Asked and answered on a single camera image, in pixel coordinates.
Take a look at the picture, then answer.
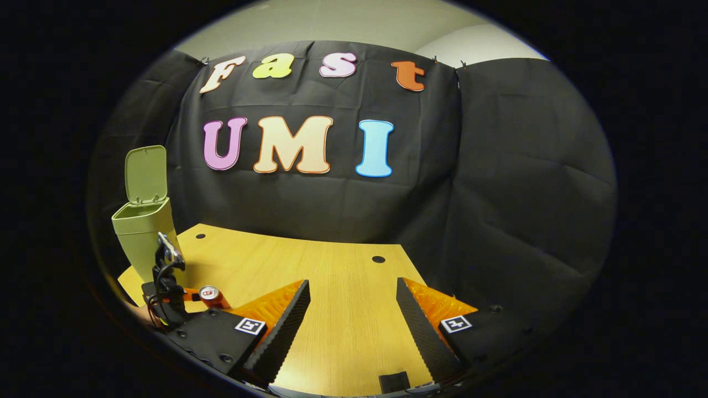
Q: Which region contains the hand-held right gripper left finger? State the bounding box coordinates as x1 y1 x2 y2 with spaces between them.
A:
160 279 311 387

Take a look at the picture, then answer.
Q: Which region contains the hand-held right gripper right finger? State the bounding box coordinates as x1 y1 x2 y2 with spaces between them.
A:
395 277 536 387

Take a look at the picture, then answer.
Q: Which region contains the red pop can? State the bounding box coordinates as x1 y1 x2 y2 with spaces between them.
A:
198 285 232 311

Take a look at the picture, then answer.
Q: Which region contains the green desktop garbage bin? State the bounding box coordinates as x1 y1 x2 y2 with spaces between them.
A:
112 145 180 284

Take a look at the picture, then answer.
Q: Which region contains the wooden desktop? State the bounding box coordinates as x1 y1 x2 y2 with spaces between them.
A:
117 223 438 397

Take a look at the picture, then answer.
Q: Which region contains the black backdrop cloth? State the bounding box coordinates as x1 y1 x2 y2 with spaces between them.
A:
88 40 617 332

